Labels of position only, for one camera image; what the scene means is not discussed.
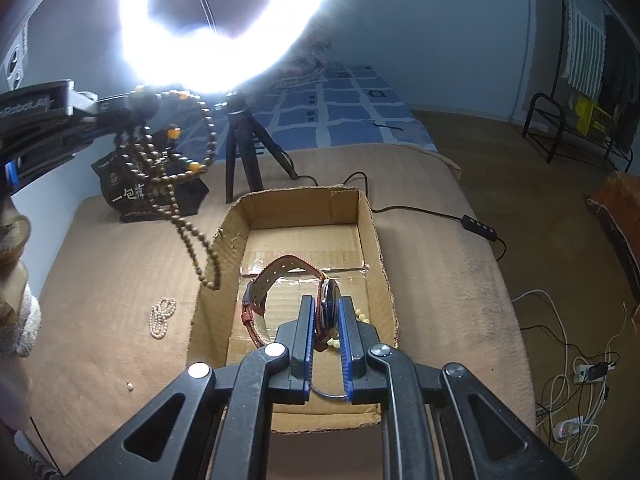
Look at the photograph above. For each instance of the orange wooden box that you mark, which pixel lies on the orange wooden box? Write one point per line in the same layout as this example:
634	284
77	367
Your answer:
620	220

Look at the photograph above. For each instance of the striped hanging towel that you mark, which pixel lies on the striped hanging towel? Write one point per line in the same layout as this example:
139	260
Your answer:
585	35

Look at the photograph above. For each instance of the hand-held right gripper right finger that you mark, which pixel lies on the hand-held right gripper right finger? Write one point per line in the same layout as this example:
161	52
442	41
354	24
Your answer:
347	340

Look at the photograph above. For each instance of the folded floral quilt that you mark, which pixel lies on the folded floral quilt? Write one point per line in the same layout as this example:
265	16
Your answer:
312	55

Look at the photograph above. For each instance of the blue patterned bedsheet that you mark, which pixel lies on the blue patterned bedsheet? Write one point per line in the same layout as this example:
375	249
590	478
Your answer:
350	110

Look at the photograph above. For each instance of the black snack bag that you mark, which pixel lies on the black snack bag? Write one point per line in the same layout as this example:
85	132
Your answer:
192	195

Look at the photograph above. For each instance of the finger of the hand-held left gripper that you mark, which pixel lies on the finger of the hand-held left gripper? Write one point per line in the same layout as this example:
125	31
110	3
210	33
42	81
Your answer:
110	125
120	102

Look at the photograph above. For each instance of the silver bangle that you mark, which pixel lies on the silver bangle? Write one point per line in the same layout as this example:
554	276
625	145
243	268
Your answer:
327	396

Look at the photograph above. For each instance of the yellow box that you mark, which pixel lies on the yellow box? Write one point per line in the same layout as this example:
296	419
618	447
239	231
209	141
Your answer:
592	115

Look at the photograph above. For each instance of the brown leather watch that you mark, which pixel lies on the brown leather watch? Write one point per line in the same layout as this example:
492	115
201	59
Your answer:
250	310

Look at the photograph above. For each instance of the dark patterned cloth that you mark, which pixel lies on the dark patterned cloth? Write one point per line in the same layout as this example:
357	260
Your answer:
40	460

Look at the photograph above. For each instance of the white power strip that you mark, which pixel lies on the white power strip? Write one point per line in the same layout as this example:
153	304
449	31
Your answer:
567	429
582	372

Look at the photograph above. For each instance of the black tripod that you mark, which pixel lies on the black tripod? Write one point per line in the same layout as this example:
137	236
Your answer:
235	160

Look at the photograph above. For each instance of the white wall socket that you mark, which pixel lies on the white wall socket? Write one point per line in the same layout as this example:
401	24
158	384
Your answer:
15	60

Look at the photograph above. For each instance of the cardboard box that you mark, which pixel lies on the cardboard box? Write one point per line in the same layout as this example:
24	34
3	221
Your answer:
300	210

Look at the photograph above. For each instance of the black metal shoe rack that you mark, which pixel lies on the black metal shoe rack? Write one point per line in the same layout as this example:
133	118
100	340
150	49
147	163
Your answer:
537	110

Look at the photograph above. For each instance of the black clothes rack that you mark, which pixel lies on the black clothes rack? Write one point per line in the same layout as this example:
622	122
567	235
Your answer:
560	20

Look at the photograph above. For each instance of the dark hanging clothes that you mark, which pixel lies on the dark hanging clothes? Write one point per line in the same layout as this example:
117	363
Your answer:
622	85

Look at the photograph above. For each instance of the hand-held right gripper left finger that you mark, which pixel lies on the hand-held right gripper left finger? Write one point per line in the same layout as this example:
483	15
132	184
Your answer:
307	330

